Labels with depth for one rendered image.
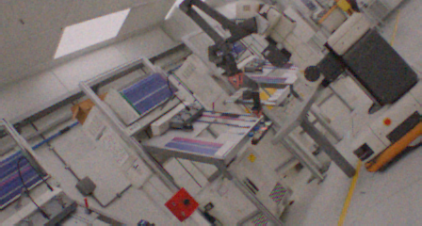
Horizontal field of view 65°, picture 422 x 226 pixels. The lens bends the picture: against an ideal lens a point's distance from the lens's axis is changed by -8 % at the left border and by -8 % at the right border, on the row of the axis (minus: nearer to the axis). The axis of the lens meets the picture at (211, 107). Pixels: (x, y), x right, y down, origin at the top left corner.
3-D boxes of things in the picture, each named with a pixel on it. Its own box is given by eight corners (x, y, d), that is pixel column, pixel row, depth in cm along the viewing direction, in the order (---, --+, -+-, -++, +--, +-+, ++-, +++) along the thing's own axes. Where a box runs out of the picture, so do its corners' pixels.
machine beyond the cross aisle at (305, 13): (382, 37, 676) (315, -30, 691) (379, 47, 612) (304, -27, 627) (335, 79, 761) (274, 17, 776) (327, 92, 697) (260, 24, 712)
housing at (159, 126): (194, 116, 324) (191, 102, 319) (161, 141, 286) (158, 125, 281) (186, 115, 328) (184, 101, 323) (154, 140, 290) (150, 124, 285)
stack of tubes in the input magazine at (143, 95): (177, 91, 320) (157, 70, 322) (140, 115, 280) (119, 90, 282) (170, 100, 328) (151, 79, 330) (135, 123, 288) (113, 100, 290)
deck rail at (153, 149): (226, 165, 239) (225, 157, 236) (224, 167, 237) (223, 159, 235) (144, 150, 274) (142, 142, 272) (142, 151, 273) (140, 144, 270)
